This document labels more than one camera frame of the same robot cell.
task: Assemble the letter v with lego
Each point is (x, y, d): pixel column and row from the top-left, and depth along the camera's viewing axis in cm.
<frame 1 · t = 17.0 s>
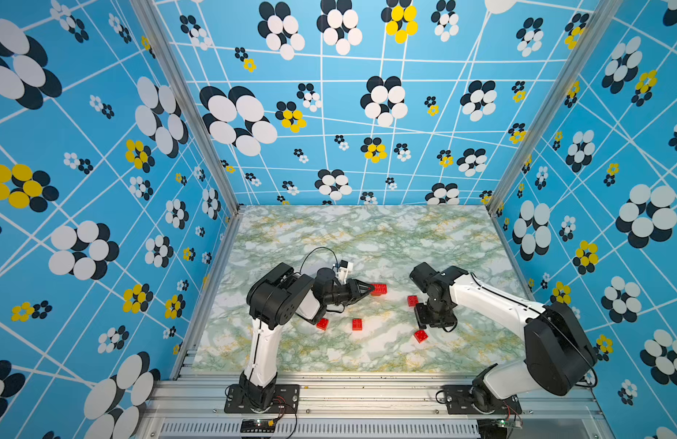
left hand: (376, 289, 90), fingers open
right hand: (430, 324, 84), fingers open
red lego brick left: (357, 324, 88), on the table
red lego brick lower right: (421, 336, 85), on the table

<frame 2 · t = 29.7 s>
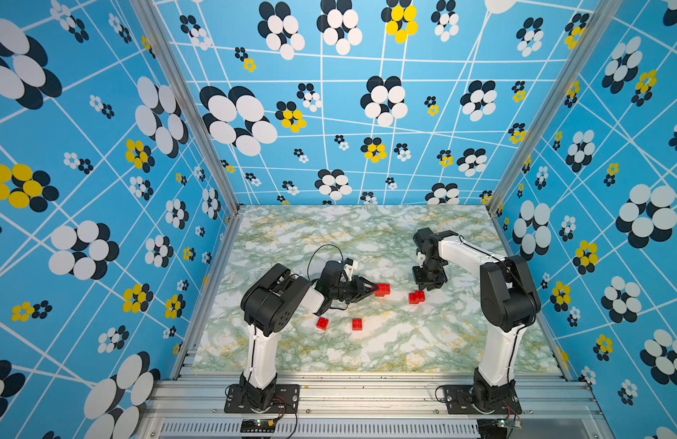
left hand: (380, 288, 91), fingers open
right hand: (427, 286, 95), fingers open
red lego brick lower right: (413, 300, 92), point 2 cm above the table
the other named things where they were.

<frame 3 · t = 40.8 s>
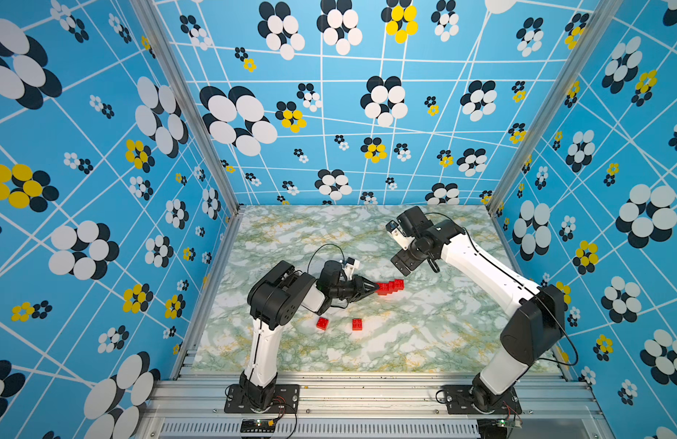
left hand: (381, 288, 91), fingers open
right hand: (415, 252, 85), fingers open
red lego brick lower right: (399, 284, 90), point 7 cm above the table
red lego brick upper right: (392, 286, 91), point 7 cm above the table
the other named things where they were.

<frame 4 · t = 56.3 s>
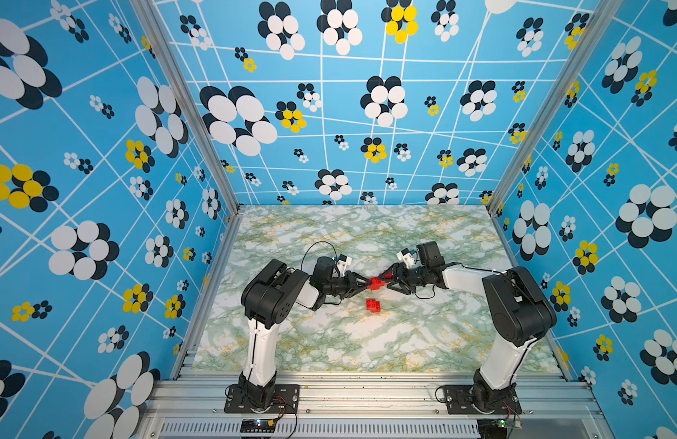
left hand: (373, 283, 92), fingers open
right hand: (386, 280, 92), fingers open
red lego brick left: (372, 305, 90), point 3 cm above the table
red lego brick far left: (378, 306, 91), point 2 cm above the table
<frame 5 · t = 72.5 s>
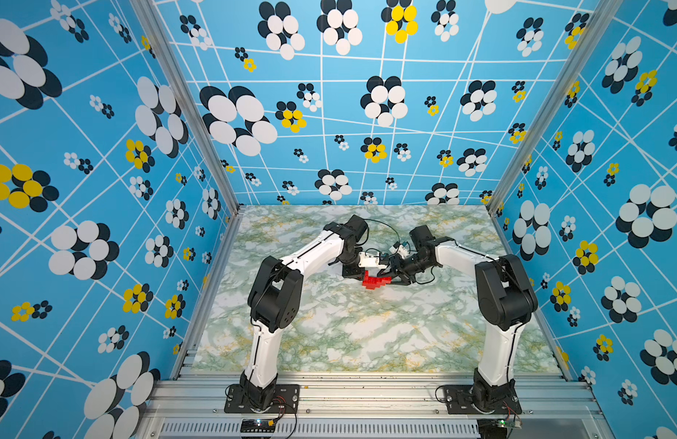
left hand: (363, 267, 93), fingers open
right hand: (386, 277, 92), fingers open
red lego brick left: (369, 282, 94), point 5 cm above the table
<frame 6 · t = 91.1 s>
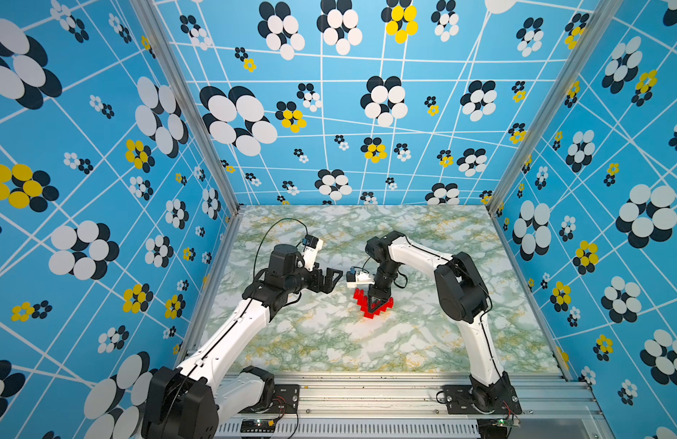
left hand: (332, 266, 80), fingers open
right hand: (376, 303, 90), fingers open
red lego brick left: (363, 303, 88), point 5 cm above the table
